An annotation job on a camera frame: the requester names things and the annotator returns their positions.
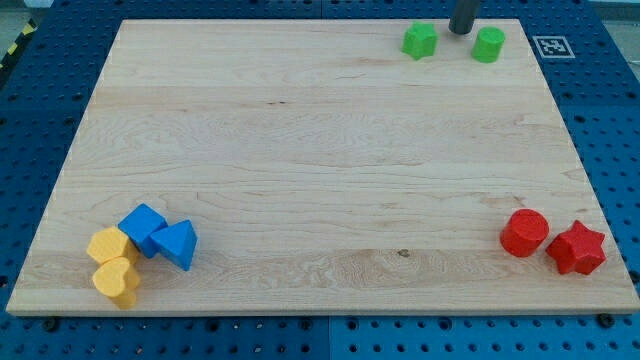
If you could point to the green star block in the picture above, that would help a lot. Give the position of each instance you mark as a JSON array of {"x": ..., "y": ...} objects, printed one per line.
[{"x": 420, "y": 40}]

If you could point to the red star block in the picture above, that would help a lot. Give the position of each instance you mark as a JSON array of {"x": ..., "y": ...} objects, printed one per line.
[{"x": 578, "y": 249}]

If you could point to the light wooden board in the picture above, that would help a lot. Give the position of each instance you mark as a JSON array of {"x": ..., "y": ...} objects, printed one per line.
[{"x": 325, "y": 173}]

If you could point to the blue triangular prism block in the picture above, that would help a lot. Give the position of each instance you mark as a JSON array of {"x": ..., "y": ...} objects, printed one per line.
[{"x": 177, "y": 243}]

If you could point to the blue cube block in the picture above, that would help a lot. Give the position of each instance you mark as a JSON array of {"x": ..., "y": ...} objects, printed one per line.
[{"x": 139, "y": 224}]

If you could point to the red cylinder block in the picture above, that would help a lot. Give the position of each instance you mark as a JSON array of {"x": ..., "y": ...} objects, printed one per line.
[{"x": 524, "y": 232}]

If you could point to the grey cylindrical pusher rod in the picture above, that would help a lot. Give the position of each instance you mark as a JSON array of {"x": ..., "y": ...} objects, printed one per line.
[{"x": 463, "y": 17}]

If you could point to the yellow hexagon block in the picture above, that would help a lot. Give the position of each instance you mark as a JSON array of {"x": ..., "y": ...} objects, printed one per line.
[{"x": 110, "y": 243}]

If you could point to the green cylinder block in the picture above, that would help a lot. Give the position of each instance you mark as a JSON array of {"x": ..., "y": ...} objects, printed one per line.
[{"x": 488, "y": 44}]

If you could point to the yellow heart block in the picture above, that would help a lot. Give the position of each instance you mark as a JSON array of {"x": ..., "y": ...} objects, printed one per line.
[{"x": 118, "y": 279}]

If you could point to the white fiducial marker tag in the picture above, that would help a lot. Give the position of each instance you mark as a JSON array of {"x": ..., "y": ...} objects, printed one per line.
[{"x": 553, "y": 47}]

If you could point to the yellow black hazard tape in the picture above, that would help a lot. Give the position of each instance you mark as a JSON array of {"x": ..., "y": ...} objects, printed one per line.
[{"x": 17, "y": 48}]

